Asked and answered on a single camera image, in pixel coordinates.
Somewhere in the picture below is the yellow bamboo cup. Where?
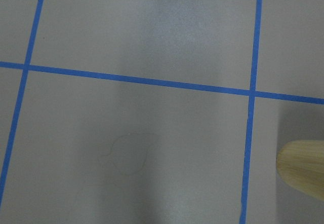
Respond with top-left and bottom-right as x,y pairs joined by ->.
276,140 -> 323,201

